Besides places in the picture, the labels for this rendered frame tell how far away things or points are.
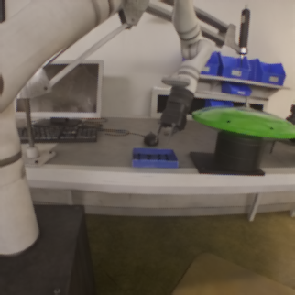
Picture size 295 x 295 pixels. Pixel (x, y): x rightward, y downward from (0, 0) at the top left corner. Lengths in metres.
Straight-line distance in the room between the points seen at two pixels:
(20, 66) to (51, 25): 0.07
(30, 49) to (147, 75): 1.17
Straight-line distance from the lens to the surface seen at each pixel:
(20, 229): 0.37
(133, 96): 1.40
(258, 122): 0.47
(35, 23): 0.30
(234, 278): 0.67
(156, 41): 1.44
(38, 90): 0.55
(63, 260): 0.37
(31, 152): 0.60
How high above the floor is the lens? 1.13
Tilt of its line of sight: 19 degrees down
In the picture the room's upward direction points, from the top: 3 degrees clockwise
